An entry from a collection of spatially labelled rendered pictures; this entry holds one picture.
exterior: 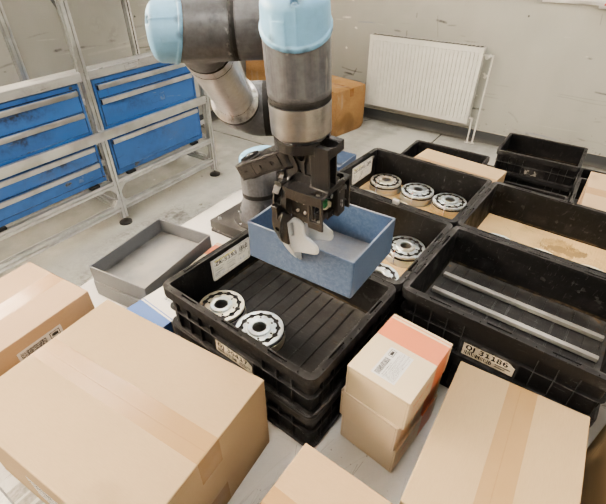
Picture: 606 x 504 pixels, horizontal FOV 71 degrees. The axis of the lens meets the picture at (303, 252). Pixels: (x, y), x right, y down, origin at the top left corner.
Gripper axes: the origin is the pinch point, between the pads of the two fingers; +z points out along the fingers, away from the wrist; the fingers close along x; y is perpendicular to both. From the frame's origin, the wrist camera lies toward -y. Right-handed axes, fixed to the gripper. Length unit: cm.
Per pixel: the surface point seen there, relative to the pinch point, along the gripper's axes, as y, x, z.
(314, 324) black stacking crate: -3.8, 8.5, 29.9
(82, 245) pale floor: -197, 38, 116
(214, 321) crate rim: -14.4, -8.8, 18.4
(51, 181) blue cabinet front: -198, 39, 72
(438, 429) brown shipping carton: 27.8, -1.2, 25.8
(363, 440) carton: 16.2, -4.6, 37.7
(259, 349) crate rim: -3.0, -9.1, 18.1
